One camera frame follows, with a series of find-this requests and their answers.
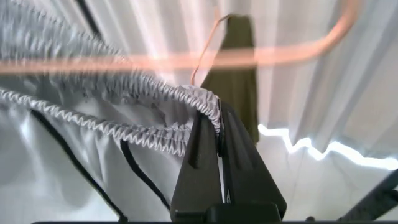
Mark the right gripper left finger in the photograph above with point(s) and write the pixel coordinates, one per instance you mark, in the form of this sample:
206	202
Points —
196	180

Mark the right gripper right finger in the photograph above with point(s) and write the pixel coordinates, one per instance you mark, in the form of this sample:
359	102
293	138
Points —
245	174

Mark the green printed shirt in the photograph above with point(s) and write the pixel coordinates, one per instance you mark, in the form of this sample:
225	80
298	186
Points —
239	81

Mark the pale grey shorts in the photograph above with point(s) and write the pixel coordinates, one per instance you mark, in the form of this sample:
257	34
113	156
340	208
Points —
77	149

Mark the pink clothes hanger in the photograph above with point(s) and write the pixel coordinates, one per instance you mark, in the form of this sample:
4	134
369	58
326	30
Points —
280	54
206	46

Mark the black clothes rack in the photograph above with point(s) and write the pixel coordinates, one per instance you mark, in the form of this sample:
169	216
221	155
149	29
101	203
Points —
373	199

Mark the white curtain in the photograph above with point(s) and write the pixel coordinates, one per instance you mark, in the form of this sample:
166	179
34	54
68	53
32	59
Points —
311	93

